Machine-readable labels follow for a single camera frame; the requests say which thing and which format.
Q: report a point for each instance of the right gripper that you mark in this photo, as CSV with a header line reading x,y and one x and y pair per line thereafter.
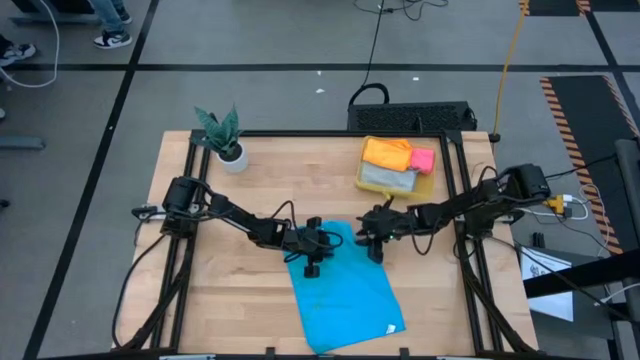
x,y
387,227

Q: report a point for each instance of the person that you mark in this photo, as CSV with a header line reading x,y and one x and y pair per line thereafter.
x,y
17,52
112,25

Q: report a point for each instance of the snake plant in white pot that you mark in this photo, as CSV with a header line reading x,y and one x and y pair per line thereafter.
x,y
227,150

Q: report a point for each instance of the yellow power adapter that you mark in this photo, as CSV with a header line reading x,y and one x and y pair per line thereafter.
x,y
557,204

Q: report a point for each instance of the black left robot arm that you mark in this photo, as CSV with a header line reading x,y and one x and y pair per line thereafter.
x,y
230,217

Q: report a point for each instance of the black perforated computer case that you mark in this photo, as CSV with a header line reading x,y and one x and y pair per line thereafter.
x,y
410,117

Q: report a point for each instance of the grey microfiber towel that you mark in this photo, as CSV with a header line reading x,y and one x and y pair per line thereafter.
x,y
387,179

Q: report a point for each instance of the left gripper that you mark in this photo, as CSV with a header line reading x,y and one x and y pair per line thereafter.
x,y
307,242

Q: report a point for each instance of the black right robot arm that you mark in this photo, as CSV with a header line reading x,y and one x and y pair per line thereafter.
x,y
480,207

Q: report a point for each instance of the orange microfiber towel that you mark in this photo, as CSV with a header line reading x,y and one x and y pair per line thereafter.
x,y
387,154

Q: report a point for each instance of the black aluminium table frame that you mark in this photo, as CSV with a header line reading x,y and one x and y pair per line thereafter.
x,y
300,133

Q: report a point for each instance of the pink microfiber towel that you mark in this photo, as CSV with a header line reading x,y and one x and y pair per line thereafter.
x,y
423,161

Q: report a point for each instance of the white paper sheet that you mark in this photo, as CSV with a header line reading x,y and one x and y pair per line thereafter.
x,y
550,307

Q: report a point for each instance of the blue microfiber towel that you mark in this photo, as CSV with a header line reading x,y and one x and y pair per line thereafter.
x,y
350,295

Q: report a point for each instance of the small hazard striped floor mat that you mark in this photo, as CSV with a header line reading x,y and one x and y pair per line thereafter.
x,y
555,6

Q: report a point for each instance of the black stand bar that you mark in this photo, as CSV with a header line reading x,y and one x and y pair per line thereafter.
x,y
585,274

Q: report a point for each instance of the large hazard striped floor mat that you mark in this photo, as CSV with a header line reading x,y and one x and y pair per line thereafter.
x,y
585,130

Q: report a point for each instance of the grey desk foot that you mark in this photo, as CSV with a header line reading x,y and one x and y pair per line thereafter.
x,y
20,143
50,20

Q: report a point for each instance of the yellow translucent plastic bin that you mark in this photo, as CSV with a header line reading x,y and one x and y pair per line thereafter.
x,y
425,190

